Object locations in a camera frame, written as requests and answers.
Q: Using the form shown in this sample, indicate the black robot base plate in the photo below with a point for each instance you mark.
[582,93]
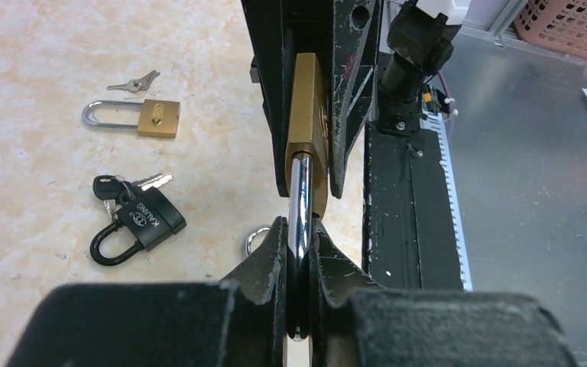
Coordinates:
[409,240]

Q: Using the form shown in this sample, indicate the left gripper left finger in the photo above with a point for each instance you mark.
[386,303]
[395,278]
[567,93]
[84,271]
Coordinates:
[236,321]

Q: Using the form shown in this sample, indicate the silver keys of brass padlock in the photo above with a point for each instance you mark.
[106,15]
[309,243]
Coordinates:
[136,85]

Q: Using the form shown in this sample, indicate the long-shackle brass padlock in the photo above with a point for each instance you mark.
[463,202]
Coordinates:
[157,119]

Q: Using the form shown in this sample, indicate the pink perforated basket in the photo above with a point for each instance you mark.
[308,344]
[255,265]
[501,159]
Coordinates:
[554,24]

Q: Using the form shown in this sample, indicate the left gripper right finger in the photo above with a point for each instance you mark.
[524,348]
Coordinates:
[354,321]

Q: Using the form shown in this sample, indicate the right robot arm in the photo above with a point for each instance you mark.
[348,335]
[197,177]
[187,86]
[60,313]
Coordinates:
[416,45]

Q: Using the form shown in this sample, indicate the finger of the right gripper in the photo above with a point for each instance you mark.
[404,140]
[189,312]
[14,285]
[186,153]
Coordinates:
[353,47]
[278,31]

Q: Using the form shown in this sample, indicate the black-headed keys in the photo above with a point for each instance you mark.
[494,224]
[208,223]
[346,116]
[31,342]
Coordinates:
[115,191]

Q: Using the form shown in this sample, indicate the black Kaijing padlock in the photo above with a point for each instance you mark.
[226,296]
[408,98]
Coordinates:
[150,217]

